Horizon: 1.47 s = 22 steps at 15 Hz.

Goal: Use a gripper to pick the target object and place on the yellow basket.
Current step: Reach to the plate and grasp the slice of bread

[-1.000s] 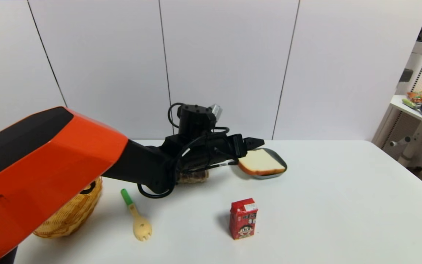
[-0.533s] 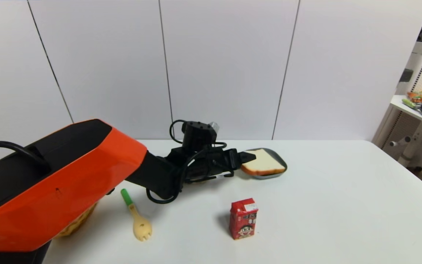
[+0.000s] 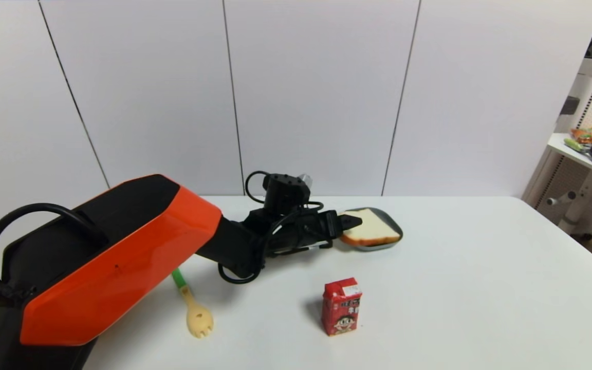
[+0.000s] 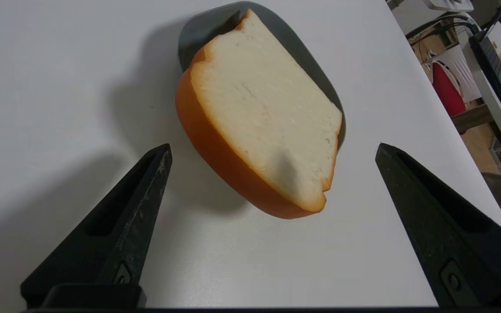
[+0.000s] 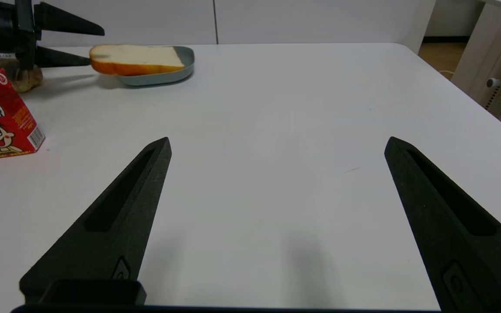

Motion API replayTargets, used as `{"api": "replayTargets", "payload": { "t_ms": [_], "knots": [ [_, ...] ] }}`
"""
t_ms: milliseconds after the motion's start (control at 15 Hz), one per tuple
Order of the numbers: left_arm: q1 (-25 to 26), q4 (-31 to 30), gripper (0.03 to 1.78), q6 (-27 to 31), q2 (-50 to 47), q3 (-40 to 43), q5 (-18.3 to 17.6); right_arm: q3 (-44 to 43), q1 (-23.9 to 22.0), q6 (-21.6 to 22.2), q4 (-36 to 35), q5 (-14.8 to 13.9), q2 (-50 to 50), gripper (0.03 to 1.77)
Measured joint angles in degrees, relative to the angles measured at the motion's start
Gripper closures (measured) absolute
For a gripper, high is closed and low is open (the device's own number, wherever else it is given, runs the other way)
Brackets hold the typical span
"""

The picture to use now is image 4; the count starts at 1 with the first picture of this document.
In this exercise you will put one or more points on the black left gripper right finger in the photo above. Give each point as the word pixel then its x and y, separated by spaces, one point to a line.
pixel 446 226

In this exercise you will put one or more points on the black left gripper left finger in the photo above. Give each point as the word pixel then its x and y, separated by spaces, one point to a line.
pixel 115 234

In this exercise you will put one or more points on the white bread slice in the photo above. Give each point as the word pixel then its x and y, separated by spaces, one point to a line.
pixel 268 113

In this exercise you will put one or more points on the red and white chair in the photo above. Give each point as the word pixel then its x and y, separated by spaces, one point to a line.
pixel 446 87

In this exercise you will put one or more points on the grey square plate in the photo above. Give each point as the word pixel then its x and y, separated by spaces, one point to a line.
pixel 215 26

